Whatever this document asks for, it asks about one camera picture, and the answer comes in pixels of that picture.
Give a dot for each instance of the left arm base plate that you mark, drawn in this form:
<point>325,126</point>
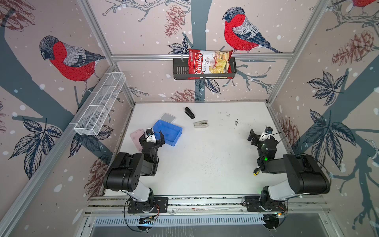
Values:
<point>151,206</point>

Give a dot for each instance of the blue plastic bin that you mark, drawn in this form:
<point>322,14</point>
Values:
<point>170,132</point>

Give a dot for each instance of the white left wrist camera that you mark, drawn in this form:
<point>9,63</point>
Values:
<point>150,135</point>

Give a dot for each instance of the grey plastic container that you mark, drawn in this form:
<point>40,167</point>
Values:
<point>168,118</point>

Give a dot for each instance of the black stapler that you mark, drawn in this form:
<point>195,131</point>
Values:
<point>189,113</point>

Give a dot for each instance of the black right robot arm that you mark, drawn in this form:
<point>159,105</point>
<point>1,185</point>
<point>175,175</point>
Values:
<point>304,176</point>

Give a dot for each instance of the beige stapler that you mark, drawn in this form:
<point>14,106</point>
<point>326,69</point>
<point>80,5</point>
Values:
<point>201,124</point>

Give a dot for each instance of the black wall basket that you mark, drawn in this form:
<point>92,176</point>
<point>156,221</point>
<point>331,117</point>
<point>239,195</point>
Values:
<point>183,71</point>

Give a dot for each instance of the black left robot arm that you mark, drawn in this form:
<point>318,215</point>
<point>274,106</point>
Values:
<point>124,174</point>

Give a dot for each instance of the red cassava chips bag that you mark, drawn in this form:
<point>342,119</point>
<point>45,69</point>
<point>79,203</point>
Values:
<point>218,60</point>

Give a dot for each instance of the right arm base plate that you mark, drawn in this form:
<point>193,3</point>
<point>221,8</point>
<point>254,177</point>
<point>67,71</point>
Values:
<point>255,204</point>

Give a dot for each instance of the white wire mesh shelf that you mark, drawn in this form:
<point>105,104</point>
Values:
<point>96,113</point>

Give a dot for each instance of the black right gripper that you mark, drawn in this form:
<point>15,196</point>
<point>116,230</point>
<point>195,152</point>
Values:
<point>256,138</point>

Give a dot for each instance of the yellow black screwdriver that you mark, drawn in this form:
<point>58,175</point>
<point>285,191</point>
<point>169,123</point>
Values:
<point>256,171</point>

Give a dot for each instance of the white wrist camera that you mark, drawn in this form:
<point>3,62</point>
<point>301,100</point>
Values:
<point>150,135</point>
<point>266,133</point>

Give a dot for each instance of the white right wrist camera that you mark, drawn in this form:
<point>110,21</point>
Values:
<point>266,133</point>

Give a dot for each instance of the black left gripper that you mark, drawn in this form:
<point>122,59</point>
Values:
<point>160,141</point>

